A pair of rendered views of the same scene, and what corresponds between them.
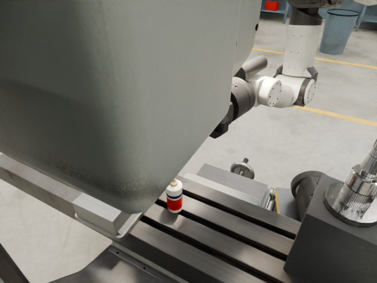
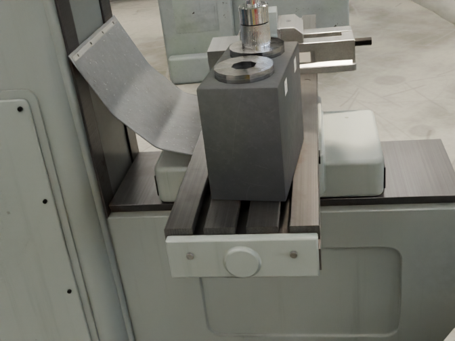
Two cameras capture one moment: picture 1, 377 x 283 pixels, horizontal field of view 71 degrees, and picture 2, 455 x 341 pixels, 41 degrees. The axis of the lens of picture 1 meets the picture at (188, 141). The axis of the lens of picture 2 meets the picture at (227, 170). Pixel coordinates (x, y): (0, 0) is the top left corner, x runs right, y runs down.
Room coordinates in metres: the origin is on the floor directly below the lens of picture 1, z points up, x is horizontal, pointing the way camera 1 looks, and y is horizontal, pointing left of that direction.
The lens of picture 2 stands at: (-0.06, -1.18, 1.44)
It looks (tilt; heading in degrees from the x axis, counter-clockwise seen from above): 28 degrees down; 72
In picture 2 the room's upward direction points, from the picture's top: 7 degrees counter-clockwise
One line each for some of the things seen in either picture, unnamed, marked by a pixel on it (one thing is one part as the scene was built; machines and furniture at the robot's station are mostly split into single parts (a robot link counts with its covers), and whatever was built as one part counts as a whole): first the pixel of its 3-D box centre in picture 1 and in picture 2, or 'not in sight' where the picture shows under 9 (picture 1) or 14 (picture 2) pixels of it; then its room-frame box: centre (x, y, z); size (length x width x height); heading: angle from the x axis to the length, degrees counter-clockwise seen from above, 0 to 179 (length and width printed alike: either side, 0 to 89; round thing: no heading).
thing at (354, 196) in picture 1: (359, 189); (254, 28); (0.30, -0.28, 1.19); 0.05 x 0.05 x 0.06
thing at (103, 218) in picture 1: (137, 169); (280, 43); (0.54, 0.14, 1.01); 0.35 x 0.15 x 0.11; 153
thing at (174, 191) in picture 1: (174, 192); not in sight; (0.45, 0.04, 1.01); 0.04 x 0.04 x 0.11
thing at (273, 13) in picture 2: not in sight; (266, 22); (0.51, 0.16, 1.07); 0.06 x 0.05 x 0.06; 63
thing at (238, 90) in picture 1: (216, 109); not in sight; (0.50, -0.06, 1.23); 0.13 x 0.12 x 0.10; 47
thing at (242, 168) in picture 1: (239, 177); not in sight; (0.87, -0.23, 0.66); 0.16 x 0.12 x 0.12; 152
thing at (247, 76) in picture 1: (249, 86); not in sight; (0.57, -0.14, 1.24); 0.11 x 0.11 x 0.11; 47
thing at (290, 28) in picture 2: not in sight; (290, 28); (0.56, 0.13, 1.05); 0.12 x 0.06 x 0.04; 63
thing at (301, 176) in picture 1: (311, 187); not in sight; (0.96, -0.64, 0.50); 0.20 x 0.05 x 0.20; 81
